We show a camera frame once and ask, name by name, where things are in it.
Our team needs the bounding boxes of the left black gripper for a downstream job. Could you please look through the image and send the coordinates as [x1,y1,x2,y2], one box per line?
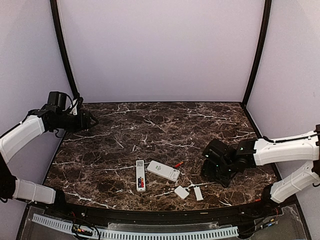
[52,111,99,133]

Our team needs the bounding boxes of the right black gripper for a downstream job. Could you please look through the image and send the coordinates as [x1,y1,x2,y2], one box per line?
[200,158,236,186]

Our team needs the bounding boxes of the narrow white battery cover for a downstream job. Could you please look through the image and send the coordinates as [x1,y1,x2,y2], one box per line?
[193,186,204,201]

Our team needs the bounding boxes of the red yellow battery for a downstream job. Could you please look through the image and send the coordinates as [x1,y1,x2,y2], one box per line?
[174,161,184,168]

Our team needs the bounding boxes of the white remote green buttons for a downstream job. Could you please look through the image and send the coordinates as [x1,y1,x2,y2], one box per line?
[147,160,181,182]

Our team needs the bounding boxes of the blue purple battery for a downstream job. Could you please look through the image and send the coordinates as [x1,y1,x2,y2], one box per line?
[137,178,142,188]

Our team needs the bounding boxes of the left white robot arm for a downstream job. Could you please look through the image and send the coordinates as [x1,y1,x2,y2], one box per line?
[0,91,99,218]

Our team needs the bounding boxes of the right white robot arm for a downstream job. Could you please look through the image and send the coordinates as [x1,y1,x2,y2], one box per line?
[200,125,320,217]

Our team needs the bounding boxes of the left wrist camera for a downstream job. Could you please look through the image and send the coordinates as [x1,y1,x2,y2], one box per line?
[64,94,83,116]

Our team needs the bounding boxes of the left black frame post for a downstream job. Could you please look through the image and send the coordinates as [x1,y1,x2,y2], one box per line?
[49,0,80,100]

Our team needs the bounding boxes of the black frame post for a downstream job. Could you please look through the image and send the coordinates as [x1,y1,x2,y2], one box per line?
[241,0,272,109]
[49,0,80,100]

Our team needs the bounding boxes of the white slotted cable duct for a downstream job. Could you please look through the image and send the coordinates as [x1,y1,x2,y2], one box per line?
[31,213,239,240]

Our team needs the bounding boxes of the black front table rail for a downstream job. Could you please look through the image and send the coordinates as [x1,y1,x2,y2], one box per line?
[45,201,281,226]

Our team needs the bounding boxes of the right black frame post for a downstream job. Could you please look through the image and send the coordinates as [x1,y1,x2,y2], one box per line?
[241,0,272,109]

